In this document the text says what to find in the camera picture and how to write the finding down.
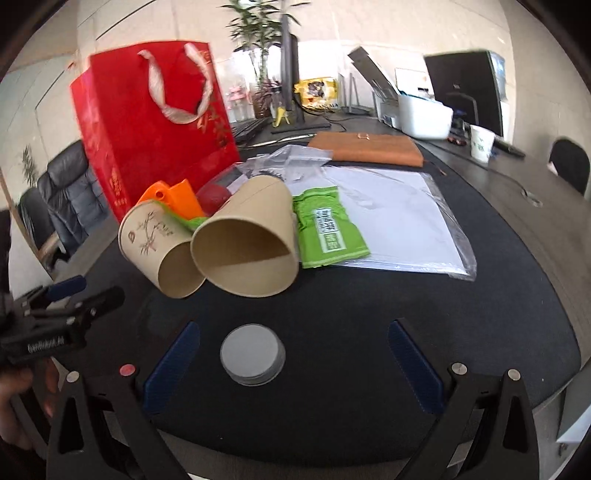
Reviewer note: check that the yellow phone stand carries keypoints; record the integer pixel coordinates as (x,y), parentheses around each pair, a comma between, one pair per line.
(279,117)

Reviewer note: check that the person's left hand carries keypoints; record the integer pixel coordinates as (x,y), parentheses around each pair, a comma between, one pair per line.
(16,415)

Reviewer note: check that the small black keyboard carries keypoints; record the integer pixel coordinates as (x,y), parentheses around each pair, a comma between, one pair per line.
(508,147)

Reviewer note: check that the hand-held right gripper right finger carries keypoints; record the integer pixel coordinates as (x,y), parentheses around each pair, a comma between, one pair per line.
(415,369)

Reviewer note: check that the tall bamboo plant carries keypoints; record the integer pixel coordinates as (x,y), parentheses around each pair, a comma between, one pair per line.
(263,27)

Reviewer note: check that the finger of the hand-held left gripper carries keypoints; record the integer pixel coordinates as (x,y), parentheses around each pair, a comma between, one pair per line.
(69,286)
(101,300)

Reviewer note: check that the round grey lid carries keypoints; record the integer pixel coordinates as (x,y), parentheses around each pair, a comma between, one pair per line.
(251,353)

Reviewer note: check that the blue water jug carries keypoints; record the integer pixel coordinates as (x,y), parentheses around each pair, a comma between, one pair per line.
(498,69)

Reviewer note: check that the purple leaf potted plant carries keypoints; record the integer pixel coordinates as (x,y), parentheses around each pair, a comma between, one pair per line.
(270,92)

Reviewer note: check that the black desk mat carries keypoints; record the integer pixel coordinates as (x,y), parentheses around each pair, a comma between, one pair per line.
(351,314)

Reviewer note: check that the black leather office chair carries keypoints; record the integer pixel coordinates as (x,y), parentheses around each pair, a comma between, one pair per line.
(69,184)
(32,217)

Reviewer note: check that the small leafy plant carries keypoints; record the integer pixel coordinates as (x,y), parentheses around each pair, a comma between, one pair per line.
(28,166)

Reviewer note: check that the black router with antennas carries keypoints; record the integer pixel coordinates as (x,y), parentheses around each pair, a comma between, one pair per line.
(355,109)

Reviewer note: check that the black mesh chair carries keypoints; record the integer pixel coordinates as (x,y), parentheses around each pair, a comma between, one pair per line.
(570,161)

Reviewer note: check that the red rubber air blower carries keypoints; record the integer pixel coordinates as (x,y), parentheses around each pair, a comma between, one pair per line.
(212,198)

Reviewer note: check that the bamboo print paper cup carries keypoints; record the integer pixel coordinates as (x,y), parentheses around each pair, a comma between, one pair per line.
(147,235)

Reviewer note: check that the orange plastic scoop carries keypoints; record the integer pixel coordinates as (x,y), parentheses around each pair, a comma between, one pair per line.
(180,198)

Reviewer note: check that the black slim computer monitor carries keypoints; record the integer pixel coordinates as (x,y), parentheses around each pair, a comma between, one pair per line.
(290,74)

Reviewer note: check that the black monitor with stand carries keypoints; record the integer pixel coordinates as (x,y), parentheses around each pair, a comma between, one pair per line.
(461,74)

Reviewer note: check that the plain kraft paper cup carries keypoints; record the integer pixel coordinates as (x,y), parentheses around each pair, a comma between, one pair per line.
(258,203)

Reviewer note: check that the white plastic bin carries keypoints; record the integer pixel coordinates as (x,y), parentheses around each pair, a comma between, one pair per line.
(422,117)

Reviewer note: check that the white paper in clear sleeve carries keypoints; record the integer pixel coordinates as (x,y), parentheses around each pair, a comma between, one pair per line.
(397,217)

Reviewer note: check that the red gift bag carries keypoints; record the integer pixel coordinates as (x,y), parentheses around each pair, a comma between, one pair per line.
(138,138)

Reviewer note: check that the metal desk grommet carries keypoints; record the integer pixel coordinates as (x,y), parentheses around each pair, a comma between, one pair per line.
(533,201)

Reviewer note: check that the small red black device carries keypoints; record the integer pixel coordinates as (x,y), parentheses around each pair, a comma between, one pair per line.
(455,138)

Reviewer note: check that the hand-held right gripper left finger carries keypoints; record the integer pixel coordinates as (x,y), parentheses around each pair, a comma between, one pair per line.
(171,369)

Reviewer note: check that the white paper cup green print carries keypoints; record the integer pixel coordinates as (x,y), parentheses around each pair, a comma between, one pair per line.
(481,145)

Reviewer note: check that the yellow snack bag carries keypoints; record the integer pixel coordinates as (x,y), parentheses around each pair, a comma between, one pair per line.
(316,90)

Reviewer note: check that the grey printer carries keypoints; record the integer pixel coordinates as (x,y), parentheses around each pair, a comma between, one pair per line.
(369,64)

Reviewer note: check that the clear plastic bottles pack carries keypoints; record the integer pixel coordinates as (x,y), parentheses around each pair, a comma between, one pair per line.
(240,101)

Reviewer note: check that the brown leather folder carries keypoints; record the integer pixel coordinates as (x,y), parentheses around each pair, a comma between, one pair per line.
(369,147)

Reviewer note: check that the clear bag of tea leaves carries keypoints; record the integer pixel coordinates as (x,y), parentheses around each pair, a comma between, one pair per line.
(295,159)

